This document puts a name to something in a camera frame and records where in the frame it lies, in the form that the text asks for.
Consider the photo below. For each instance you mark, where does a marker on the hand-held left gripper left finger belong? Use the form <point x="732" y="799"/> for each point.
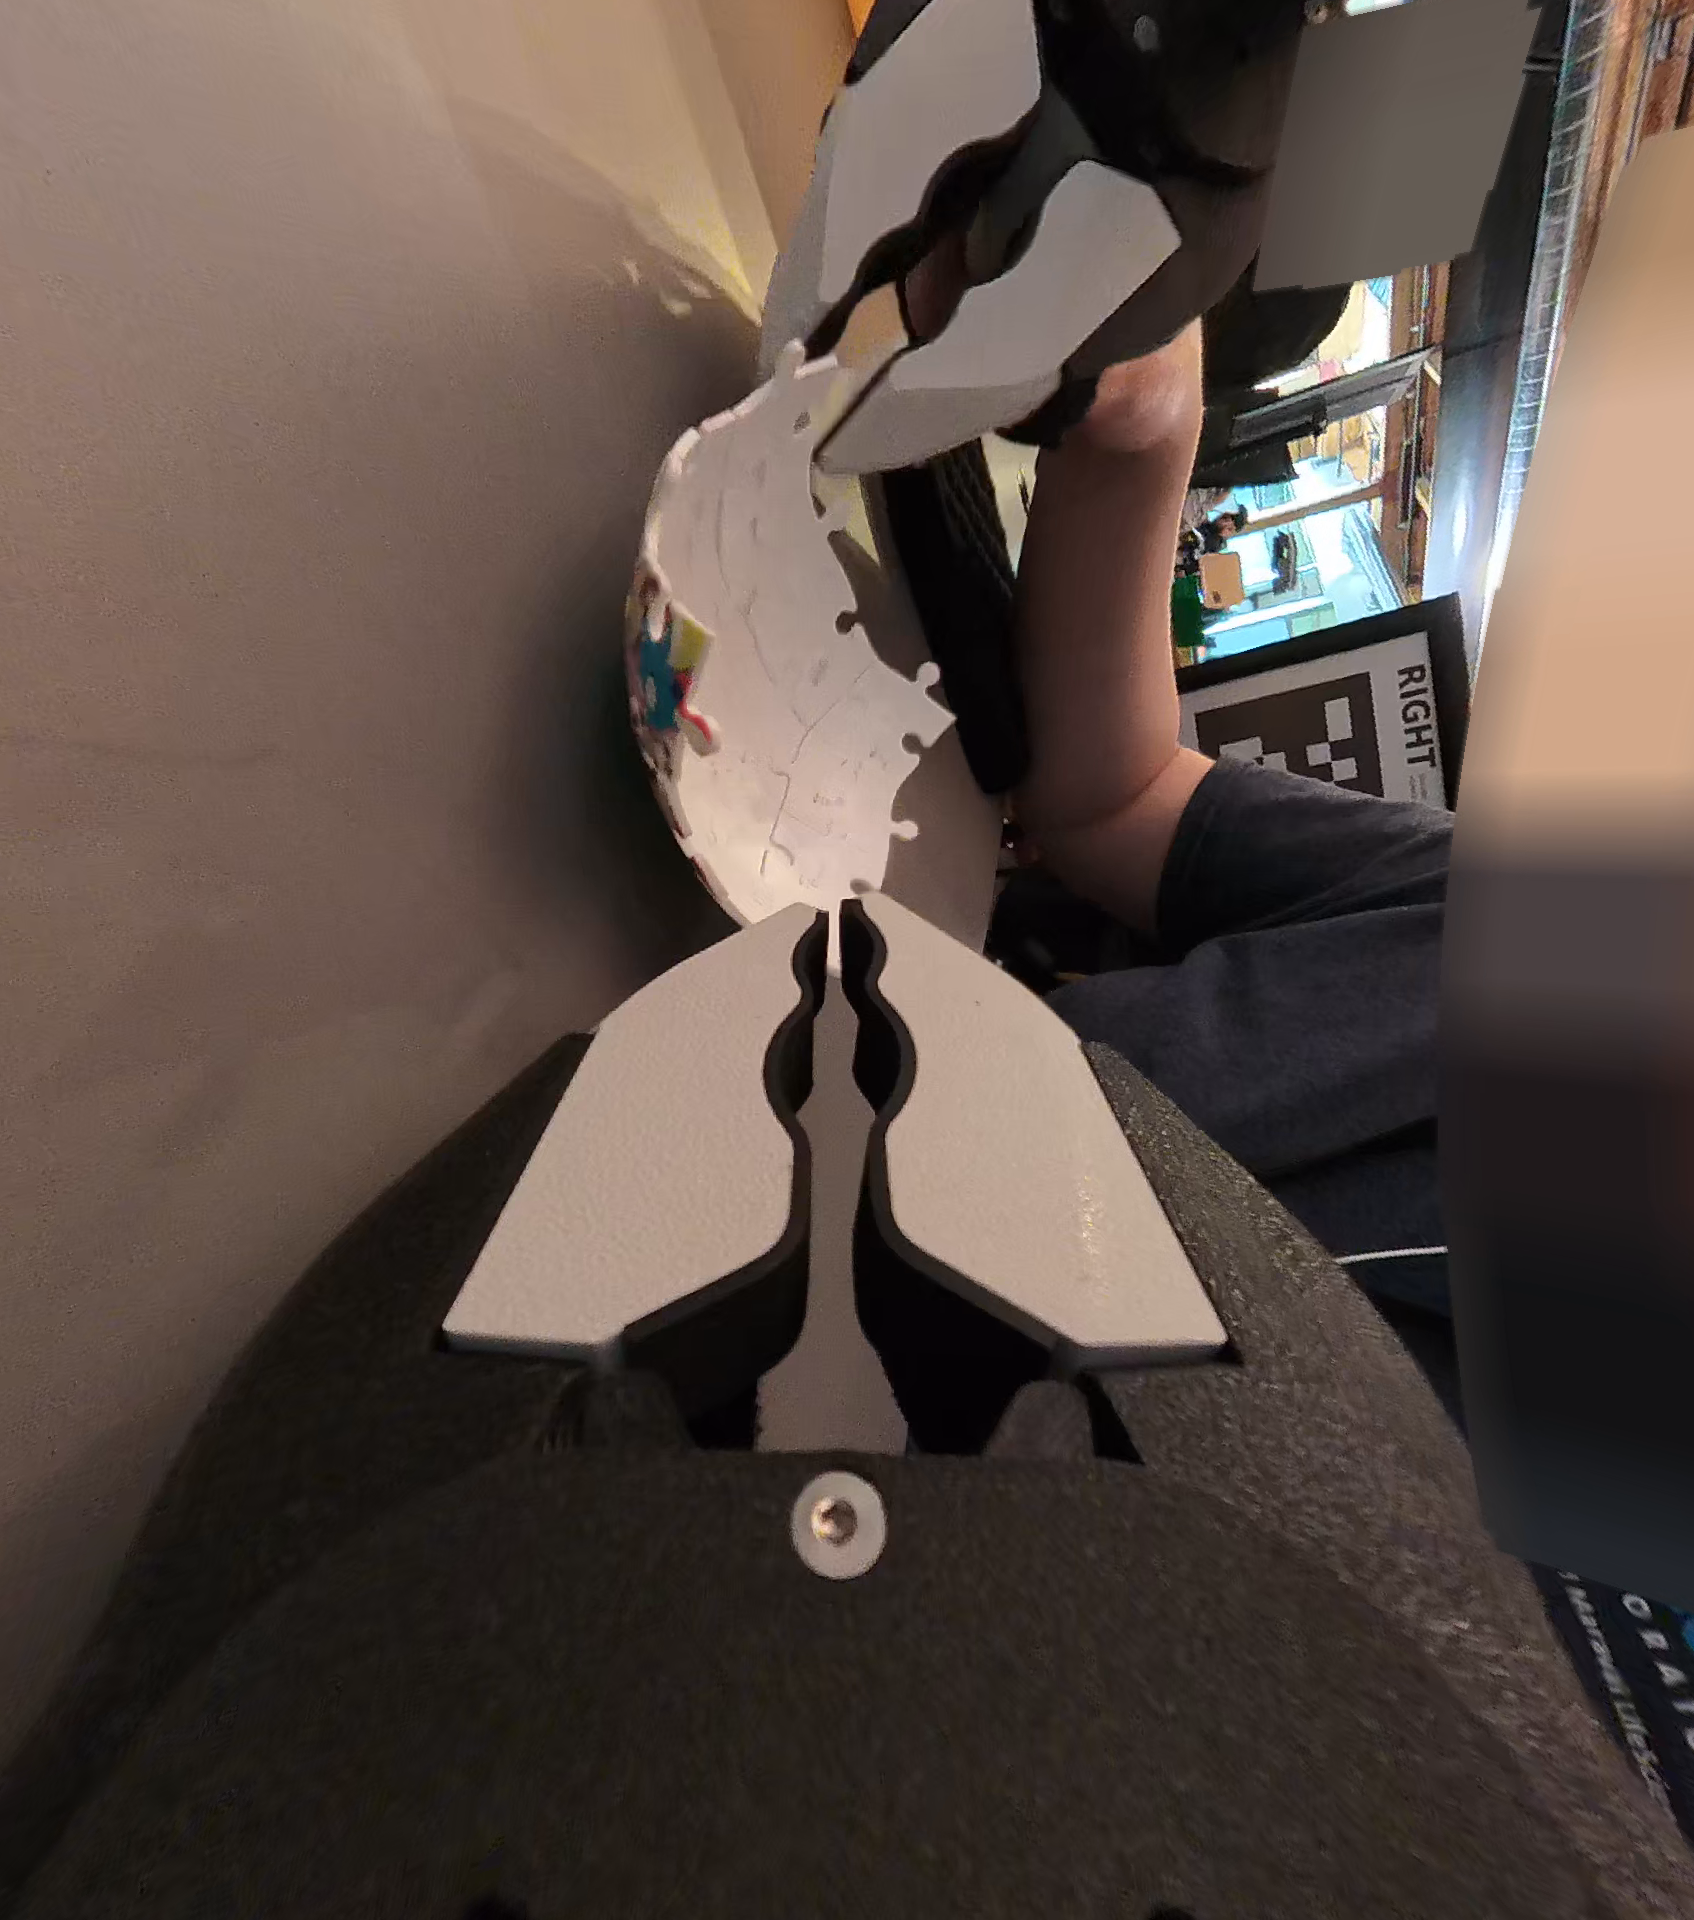
<point x="641" y="1201"/>

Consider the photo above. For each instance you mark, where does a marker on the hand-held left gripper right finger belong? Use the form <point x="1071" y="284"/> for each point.
<point x="1044" y="1201"/>

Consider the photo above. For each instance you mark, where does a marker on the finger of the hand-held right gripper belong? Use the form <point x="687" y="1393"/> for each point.
<point x="1044" y="301"/>
<point x="923" y="109"/>

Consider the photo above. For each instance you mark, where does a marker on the assembled white puzzle section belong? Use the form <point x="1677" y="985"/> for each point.
<point x="775" y="660"/>

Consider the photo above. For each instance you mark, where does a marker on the person's right forearm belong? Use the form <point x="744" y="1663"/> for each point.
<point x="1104" y="660"/>

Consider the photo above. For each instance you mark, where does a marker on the black chair armrest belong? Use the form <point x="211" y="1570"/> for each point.
<point x="966" y="599"/>

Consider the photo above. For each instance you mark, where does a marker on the black white marker sign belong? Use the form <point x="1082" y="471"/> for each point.
<point x="1326" y="721"/>

